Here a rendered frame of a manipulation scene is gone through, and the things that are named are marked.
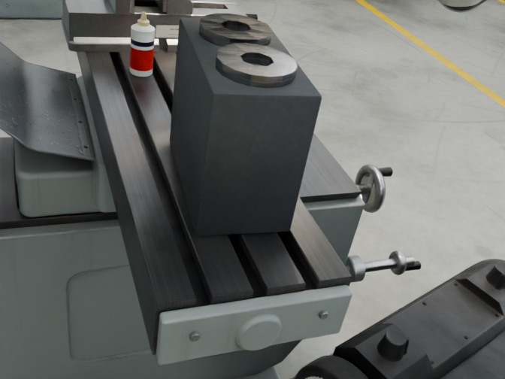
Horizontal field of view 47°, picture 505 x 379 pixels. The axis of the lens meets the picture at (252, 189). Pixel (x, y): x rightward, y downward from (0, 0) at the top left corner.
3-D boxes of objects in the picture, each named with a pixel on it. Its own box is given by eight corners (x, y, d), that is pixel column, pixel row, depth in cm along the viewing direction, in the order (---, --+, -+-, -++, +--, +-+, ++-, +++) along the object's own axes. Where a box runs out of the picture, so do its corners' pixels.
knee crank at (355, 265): (410, 260, 143) (418, 241, 140) (424, 277, 139) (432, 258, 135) (333, 271, 135) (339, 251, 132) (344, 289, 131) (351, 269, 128)
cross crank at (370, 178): (367, 192, 149) (379, 153, 142) (390, 221, 140) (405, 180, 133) (312, 197, 143) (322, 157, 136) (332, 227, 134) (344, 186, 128)
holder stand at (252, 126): (247, 140, 89) (269, 12, 77) (291, 232, 72) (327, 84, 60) (169, 140, 85) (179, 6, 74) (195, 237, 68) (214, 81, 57)
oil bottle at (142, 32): (149, 68, 105) (153, 7, 99) (154, 77, 102) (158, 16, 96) (128, 68, 104) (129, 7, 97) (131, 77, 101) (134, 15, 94)
